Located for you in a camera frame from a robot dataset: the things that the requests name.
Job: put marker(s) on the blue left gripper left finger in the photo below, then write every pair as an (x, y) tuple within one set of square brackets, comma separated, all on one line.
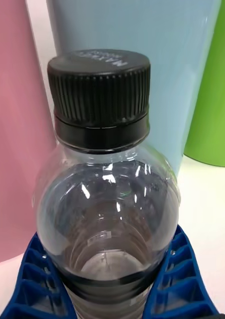
[(32, 286)]

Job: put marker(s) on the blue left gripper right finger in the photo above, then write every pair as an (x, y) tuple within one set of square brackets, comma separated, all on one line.
[(189, 281)]

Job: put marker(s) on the clear plastic bottle black cap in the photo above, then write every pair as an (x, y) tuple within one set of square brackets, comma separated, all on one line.
[(102, 199)]

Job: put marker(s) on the pink plastic bin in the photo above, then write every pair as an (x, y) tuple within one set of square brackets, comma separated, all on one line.
[(15, 124)]

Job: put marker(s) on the green plastic bin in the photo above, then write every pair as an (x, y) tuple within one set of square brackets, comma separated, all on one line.
[(214, 112)]

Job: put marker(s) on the pale blue plastic bin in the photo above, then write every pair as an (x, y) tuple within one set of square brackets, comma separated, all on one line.
[(172, 74)]

